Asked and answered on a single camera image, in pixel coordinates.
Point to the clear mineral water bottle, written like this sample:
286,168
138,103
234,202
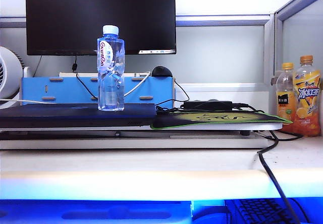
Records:
111,92

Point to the white laptop stand board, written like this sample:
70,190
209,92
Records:
252,126

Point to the dark blue laptop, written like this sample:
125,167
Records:
63,115

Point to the orange juice bottle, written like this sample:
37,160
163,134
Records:
283,103

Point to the iced tea bottle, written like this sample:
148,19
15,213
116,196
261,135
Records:
306,108

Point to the black green-edged mouse pad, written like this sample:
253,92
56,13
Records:
176,119

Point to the black computer mouse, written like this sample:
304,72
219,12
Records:
161,72

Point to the black power adapter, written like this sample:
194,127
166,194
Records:
207,105

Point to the white stand base tray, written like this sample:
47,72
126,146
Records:
126,143

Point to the blue desk organizer box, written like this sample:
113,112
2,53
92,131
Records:
70,90

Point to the blue under-desk panel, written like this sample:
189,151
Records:
101,209

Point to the black computer monitor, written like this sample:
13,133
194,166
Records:
75,12

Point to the black keyboard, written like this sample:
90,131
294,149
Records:
257,209

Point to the white desk fan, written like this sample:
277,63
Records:
10,82

